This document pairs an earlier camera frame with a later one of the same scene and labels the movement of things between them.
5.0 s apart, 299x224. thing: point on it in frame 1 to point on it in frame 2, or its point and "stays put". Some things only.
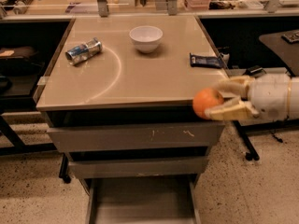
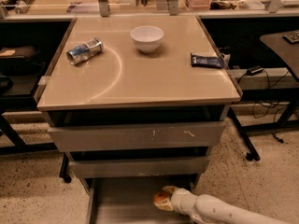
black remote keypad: (291, 36) stays put
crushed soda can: (81, 52) stays put
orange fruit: (205, 99) to (161, 195)
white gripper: (269, 96) to (177, 200)
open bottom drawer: (171, 200) stays put
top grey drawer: (133, 137) stays put
